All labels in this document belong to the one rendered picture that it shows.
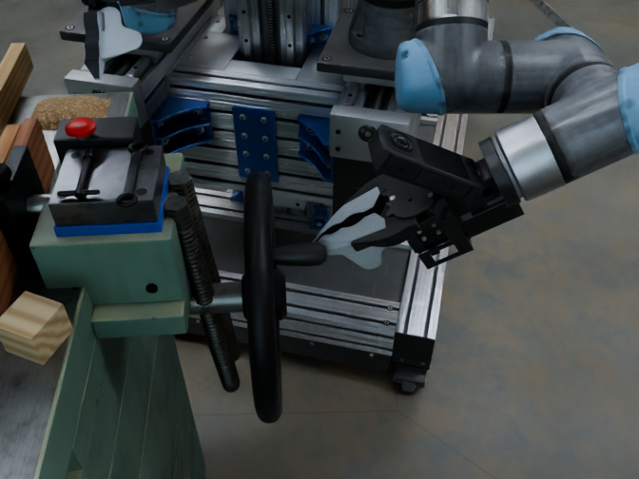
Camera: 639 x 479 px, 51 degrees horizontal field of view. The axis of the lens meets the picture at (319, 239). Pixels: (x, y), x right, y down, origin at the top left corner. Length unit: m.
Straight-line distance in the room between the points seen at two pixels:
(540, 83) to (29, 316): 0.53
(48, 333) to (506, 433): 1.23
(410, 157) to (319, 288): 0.99
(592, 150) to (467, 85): 0.14
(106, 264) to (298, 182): 0.79
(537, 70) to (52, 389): 0.55
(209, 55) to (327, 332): 0.66
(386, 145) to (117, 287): 0.31
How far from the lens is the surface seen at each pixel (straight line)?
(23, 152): 0.74
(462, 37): 0.70
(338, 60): 1.20
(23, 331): 0.64
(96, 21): 0.80
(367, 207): 0.69
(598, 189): 2.38
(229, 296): 0.77
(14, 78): 1.02
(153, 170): 0.67
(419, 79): 0.69
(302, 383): 1.68
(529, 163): 0.64
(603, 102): 0.65
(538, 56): 0.72
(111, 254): 0.67
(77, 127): 0.70
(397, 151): 0.61
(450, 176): 0.63
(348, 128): 1.15
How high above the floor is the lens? 1.40
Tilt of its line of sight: 44 degrees down
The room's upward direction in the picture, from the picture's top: straight up
